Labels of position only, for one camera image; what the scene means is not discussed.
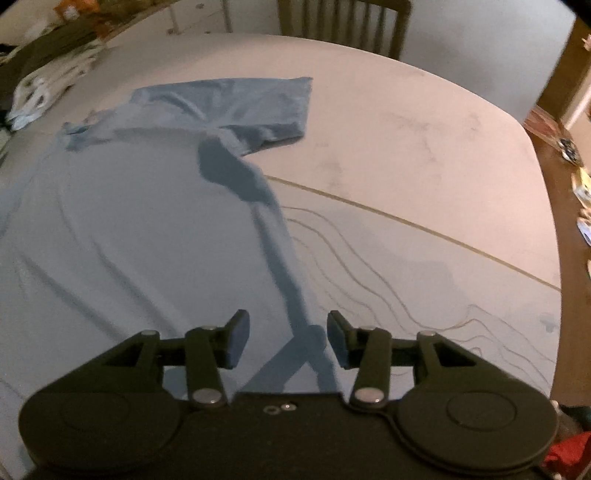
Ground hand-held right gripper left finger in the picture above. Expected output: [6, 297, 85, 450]
[104, 308, 252, 409]

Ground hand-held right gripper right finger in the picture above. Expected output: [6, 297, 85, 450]
[325, 310, 481, 409]

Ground light blue t-shirt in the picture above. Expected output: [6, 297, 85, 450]
[0, 76, 345, 398]

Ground red cloth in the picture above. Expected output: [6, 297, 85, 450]
[542, 431, 591, 480]

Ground pale yellow bag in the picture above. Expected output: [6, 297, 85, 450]
[571, 166, 591, 199]

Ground black and white sneakers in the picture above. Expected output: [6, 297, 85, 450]
[556, 136, 583, 164]

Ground patterned red doormat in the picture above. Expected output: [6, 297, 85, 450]
[524, 106, 561, 139]

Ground wooden slatted chair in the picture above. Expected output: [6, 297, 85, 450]
[277, 0, 413, 61]

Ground dark cloth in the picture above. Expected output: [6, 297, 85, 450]
[0, 18, 107, 107]

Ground orange packet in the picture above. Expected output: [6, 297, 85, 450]
[53, 0, 100, 20]

